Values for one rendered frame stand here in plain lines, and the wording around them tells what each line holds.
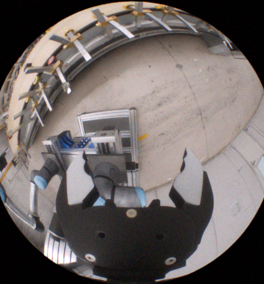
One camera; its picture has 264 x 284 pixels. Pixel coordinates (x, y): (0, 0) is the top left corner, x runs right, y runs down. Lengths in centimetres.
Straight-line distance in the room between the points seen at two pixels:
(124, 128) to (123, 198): 103
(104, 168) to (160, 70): 140
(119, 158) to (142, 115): 105
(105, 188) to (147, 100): 126
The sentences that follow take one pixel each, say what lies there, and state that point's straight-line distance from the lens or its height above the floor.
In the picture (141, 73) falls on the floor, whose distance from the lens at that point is 146.
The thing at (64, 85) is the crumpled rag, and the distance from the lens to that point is 73.
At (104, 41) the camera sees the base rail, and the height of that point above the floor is 70.
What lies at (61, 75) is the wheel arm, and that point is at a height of 86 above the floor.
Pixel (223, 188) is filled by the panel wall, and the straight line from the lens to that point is 223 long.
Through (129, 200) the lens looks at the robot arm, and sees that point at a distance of 41.
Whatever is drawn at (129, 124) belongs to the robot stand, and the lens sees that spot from 128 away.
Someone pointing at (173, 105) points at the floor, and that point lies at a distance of 155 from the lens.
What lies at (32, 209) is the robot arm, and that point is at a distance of 91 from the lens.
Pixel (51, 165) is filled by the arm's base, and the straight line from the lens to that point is 79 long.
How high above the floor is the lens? 143
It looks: 61 degrees down
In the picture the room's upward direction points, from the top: 177 degrees counter-clockwise
